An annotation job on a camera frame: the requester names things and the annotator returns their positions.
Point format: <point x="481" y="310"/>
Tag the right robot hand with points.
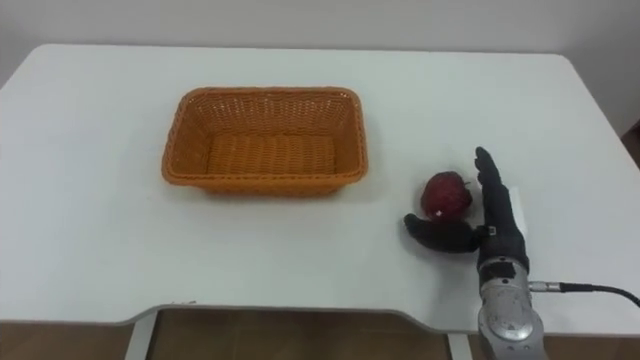
<point x="500" y="220"/>

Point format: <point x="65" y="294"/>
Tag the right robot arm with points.
<point x="507" y="315"/>

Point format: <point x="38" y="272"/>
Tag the red apple soft toy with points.
<point x="445" y="196"/>

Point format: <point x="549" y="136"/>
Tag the orange woven basket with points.
<point x="265" y="150"/>

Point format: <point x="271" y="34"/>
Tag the white desk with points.
<point x="100" y="200"/>

